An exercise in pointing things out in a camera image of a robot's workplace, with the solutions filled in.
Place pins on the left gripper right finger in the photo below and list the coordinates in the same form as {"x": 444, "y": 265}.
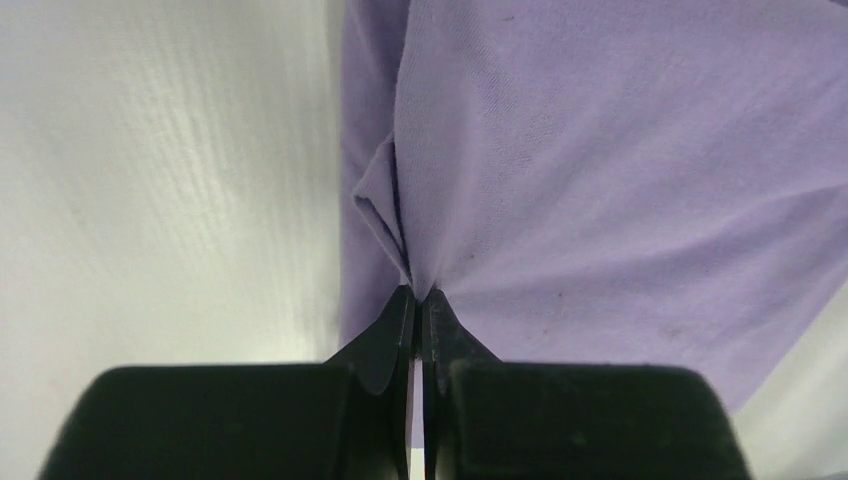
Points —
{"x": 485, "y": 418}

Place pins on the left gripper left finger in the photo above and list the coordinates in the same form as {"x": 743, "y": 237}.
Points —
{"x": 345, "y": 418}

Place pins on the purple t shirt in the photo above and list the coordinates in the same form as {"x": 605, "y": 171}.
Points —
{"x": 631, "y": 182}

